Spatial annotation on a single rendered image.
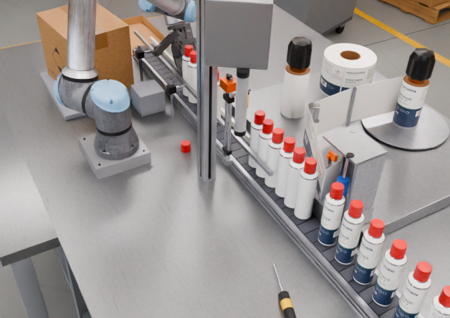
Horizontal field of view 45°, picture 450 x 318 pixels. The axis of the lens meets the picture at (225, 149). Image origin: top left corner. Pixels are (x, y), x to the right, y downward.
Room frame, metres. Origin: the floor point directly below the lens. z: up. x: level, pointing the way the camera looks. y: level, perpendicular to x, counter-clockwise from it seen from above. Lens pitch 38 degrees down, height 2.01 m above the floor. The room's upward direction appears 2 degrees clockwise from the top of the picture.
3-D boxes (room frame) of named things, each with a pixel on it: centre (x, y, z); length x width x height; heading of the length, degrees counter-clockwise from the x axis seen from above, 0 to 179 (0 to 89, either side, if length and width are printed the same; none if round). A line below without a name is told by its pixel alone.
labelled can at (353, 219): (0.98, -0.33, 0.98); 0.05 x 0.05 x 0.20
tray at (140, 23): (2.32, 0.46, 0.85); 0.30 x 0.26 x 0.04; 31
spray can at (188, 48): (1.78, 0.14, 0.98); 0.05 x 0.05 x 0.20
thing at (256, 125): (1.37, -0.10, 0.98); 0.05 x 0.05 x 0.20
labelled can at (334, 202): (1.04, -0.29, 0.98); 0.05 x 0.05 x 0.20
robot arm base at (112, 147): (1.45, 0.37, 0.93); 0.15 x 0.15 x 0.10
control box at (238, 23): (1.33, -0.03, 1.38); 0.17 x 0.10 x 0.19; 86
